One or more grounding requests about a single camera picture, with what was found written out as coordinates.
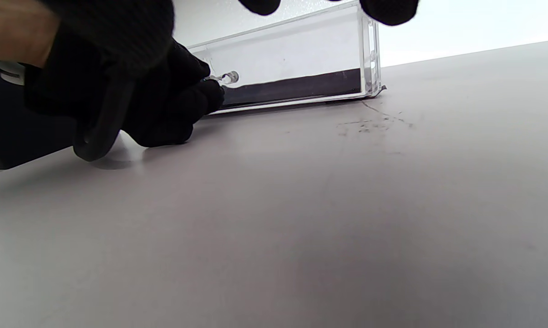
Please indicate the person's left hand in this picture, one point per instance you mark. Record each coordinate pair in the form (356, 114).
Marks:
(174, 100)

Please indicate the person's right hand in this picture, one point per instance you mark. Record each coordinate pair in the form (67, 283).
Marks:
(114, 32)

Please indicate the black and white controller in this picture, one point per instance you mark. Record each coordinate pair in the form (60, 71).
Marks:
(96, 132)

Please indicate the clear acrylic drawer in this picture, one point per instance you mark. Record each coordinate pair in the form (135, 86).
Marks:
(296, 54)

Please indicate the person's left forearm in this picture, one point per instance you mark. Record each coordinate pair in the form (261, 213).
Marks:
(10, 32)

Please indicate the black felt drawer liner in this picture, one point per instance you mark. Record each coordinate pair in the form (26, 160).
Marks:
(301, 89)

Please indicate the clear acrylic drawer case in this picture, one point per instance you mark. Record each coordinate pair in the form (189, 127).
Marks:
(375, 50)

